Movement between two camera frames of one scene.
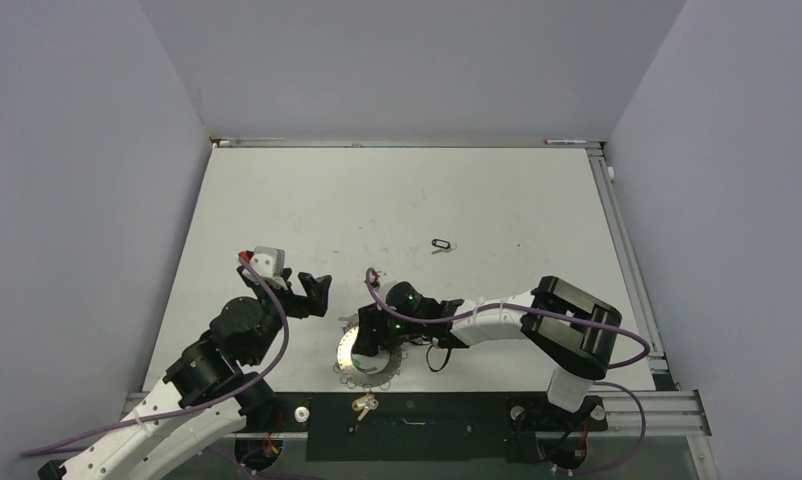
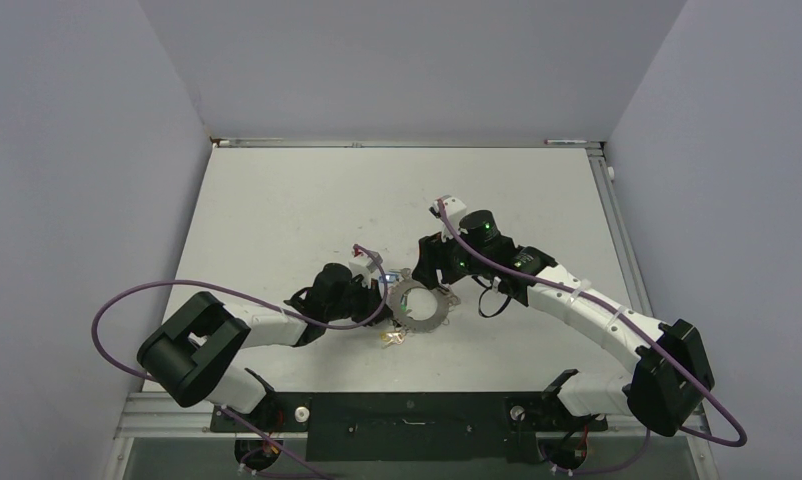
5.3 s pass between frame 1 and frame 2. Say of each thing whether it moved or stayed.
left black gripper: moved
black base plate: stayed
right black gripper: moved
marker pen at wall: stayed
